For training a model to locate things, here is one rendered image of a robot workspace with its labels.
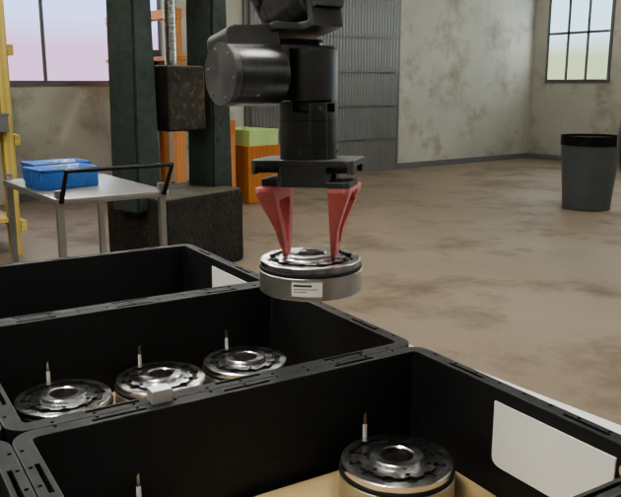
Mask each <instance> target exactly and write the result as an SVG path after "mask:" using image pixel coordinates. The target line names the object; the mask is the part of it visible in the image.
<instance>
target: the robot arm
mask: <svg viewBox="0 0 621 497"><path fill-rule="evenodd" d="M250 1H251V3H252V5H253V7H254V9H255V11H256V13H257V15H258V17H259V19H260V21H261V22H262V24H246V25H237V24H233V25H231V26H229V27H227V28H225V29H223V30H221V31H219V32H218V33H216V34H214V35H211V36H210V37H209V38H208V40H207V49H208V55H207V59H206V64H205V81H206V87H207V90H208V93H209V96H210V98H211V100H212V101H213V102H214V103H215V104H216V105H217V106H219V107H240V106H276V105H279V115H280V156H267V157H263V158H259V159H255V160H251V173H252V174H253V175H256V174H259V173H278V174H277V175H274V176H271V177H266V178H263V179H262V180H261V186H259V187H256V188H255V194H256V196H257V198H258V200H259V202H260V204H261V205H262V207H263V209H264V211H265V213H266V215H267V216H268V218H269V220H270V222H271V224H272V226H273V228H274V230H275V233H276V236H277V239H278V242H279V245H280V248H281V251H282V253H283V255H284V256H287V252H288V251H289V250H291V241H292V219H293V187H314V188H328V192H327V196H328V217H329V238H330V250H331V258H335V257H336V256H337V255H338V253H339V249H340V245H341V241H342V237H343V232H344V228H345V225H346V222H347V220H348V217H349V215H350V213H351V211H352V208H353V206H354V204H355V201H356V199H357V197H358V194H359V192H360V190H361V187H362V183H361V182H358V179H357V178H356V177H340V174H347V175H348V176H352V175H355V174H356V173H357V171H363V170H364V169H365V156H338V118H337V103H336V102H337V49H334V45H325V44H324V41H323V39H316V38H318V37H321V36H324V35H327V34H329V33H331V32H334V31H336V30H338V29H340V28H342V27H343V22H342V14H341V8H342V7H344V6H343V0H250ZM282 101H289V102H282Z"/></svg>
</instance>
